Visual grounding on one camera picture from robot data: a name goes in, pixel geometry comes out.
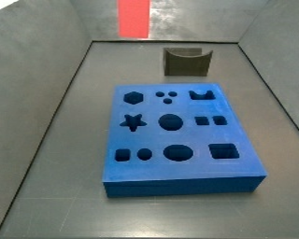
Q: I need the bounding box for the blue shape sorting board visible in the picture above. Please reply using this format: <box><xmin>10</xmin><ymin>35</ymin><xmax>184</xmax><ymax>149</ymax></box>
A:
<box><xmin>102</xmin><ymin>83</ymin><xmax>267</xmax><ymax>197</ymax></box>

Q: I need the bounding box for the red rectangular block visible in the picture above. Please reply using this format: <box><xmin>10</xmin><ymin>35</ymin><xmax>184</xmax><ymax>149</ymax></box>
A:
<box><xmin>117</xmin><ymin>0</ymin><xmax>150</xmax><ymax>38</ymax></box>

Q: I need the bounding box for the black curved holder block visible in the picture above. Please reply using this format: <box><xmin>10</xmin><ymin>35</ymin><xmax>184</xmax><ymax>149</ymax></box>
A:
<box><xmin>163</xmin><ymin>48</ymin><xmax>213</xmax><ymax>77</ymax></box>

